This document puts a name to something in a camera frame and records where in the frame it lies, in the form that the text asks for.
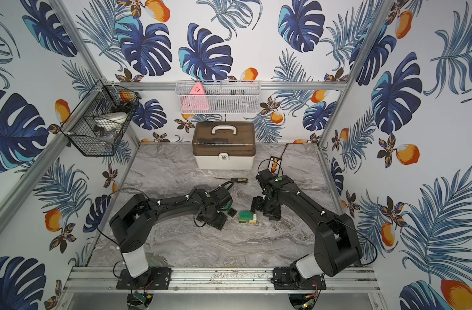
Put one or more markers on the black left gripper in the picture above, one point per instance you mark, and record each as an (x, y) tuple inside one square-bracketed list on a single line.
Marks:
[(218, 219)]

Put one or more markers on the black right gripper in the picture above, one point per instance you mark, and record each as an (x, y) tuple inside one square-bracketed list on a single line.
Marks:
[(256, 203)]

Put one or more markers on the white square brick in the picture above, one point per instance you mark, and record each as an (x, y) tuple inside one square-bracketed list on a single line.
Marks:
[(253, 221)]

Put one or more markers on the dark green long brick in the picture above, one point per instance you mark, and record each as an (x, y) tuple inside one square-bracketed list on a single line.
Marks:
[(245, 216)]

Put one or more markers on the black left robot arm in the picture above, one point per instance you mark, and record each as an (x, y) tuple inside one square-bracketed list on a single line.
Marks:
[(132, 224)]

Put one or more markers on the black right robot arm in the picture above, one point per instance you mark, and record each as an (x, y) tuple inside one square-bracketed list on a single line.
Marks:
[(337, 243)]

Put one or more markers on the black square brick centre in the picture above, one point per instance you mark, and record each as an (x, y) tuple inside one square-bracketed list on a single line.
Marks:
[(232, 212)]

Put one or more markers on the black card with arrows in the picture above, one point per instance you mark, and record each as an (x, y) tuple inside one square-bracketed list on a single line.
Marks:
[(275, 164)]

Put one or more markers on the brown lid storage box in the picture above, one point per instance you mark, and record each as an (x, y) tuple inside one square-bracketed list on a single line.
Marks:
[(224, 145)]

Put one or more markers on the pink triangle sign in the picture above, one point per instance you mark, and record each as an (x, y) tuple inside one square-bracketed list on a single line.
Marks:
[(195, 101)]

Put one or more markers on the white object in basket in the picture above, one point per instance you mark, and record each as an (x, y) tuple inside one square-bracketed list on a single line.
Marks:
[(111, 120)]

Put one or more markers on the black handle screwdriver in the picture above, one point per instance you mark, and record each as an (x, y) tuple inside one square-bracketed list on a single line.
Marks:
[(235, 180)]

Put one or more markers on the white wire shelf basket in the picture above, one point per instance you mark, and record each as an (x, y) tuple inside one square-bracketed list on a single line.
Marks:
[(225, 97)]

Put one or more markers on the black wire basket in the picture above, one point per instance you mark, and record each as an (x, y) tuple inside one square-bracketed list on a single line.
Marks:
[(80, 128)]

